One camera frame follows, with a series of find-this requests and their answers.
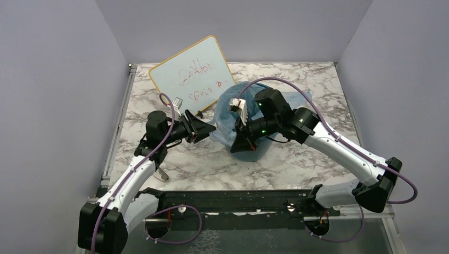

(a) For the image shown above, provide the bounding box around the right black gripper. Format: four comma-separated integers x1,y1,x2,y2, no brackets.
231,113,280,152

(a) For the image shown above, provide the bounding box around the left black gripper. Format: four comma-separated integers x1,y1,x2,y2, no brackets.
161,110,217,145

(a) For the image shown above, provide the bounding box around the teal plastic trash bin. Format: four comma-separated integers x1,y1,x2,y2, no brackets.
229,81,273,163

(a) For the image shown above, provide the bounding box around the blue plastic trash bag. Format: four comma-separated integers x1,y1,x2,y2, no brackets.
210,81,313,148

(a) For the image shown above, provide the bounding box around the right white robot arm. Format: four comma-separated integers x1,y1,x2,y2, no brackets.
229,88,402,215

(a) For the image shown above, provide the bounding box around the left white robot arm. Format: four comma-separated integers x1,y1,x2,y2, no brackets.
77,110,216,253

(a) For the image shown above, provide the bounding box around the yellow framed whiteboard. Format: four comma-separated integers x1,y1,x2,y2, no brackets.
148,35,236,114

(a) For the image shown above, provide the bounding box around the small grey eraser block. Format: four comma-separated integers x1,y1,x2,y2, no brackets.
154,168,169,182

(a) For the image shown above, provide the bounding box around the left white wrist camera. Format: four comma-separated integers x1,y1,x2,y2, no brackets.
172,97,183,117

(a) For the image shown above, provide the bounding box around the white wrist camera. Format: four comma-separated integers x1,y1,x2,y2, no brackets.
172,97,183,117
229,98,248,126

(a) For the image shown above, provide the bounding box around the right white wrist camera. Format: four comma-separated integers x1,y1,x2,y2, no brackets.
229,98,248,126

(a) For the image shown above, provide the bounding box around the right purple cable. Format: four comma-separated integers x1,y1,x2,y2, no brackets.
237,77,419,205

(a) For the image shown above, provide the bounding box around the purple cable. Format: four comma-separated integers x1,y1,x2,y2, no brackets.
237,77,419,205
90,93,176,254

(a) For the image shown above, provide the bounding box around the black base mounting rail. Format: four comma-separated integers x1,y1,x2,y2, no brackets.
96,187,364,232

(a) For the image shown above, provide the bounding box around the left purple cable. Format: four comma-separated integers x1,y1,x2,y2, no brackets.
90,93,176,254

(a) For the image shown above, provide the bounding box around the aluminium table frame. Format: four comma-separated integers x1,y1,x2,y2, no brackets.
87,63,138,204

